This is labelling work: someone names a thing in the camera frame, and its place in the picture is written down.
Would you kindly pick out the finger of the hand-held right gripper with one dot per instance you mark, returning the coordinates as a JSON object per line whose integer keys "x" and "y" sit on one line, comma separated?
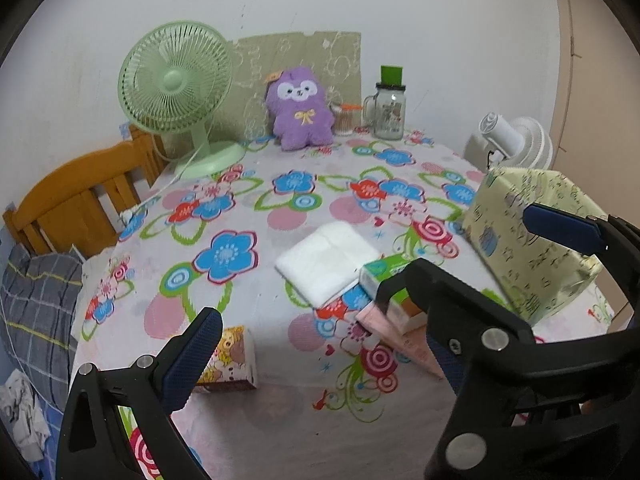
{"x": 465, "y": 310}
{"x": 565, "y": 230}

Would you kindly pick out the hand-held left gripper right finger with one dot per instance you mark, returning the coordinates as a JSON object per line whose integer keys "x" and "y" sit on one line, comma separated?
{"x": 447, "y": 370}

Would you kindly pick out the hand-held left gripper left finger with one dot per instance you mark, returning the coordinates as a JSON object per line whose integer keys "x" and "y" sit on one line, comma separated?
{"x": 192, "y": 355}

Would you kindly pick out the yellow cartoon carton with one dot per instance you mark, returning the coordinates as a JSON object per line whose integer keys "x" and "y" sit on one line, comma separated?
{"x": 230, "y": 360}

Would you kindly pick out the pink packet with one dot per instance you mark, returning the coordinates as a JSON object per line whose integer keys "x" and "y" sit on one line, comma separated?
{"x": 400, "y": 345}

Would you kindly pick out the yellow patterned storage box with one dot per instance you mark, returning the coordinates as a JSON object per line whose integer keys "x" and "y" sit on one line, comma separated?
{"x": 510, "y": 240}

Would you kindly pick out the green tissue pack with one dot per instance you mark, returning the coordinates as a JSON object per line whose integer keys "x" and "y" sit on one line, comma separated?
{"x": 385, "y": 270}

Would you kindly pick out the white standing fan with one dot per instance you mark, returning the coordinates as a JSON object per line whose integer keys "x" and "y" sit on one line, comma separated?
{"x": 530, "y": 145}

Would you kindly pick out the beige door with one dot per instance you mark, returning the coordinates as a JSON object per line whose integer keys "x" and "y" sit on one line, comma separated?
{"x": 595, "y": 110}

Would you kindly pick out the grey plaid pillow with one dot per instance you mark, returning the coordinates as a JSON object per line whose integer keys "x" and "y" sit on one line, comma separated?
{"x": 35, "y": 310}

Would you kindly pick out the white grey crumpled cloth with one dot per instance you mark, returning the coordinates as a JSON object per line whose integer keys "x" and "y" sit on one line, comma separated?
{"x": 22, "y": 410}

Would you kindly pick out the blue checked bedsheet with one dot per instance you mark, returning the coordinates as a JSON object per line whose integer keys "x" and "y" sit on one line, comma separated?
{"x": 47, "y": 467}

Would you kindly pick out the wooden bed headboard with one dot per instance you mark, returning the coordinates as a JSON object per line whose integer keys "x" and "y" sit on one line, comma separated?
{"x": 65, "y": 200}

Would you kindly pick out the glass mug jar green lid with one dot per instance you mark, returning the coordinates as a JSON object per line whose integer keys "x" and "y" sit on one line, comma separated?
{"x": 389, "y": 115}

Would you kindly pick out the cotton swab jar orange lid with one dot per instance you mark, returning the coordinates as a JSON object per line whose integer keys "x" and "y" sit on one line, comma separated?
{"x": 344, "y": 122}

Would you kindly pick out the purple plush toy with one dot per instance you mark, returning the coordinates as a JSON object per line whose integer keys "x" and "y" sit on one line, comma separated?
{"x": 300, "y": 120}

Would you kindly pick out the green desk fan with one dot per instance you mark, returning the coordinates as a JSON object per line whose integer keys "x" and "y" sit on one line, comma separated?
{"x": 172, "y": 80}

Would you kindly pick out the green patterned board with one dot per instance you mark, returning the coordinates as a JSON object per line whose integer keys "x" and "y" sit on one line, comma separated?
{"x": 300, "y": 52}

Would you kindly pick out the pale blue wall sticker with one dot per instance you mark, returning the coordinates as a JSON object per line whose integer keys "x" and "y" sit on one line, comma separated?
{"x": 125, "y": 130}

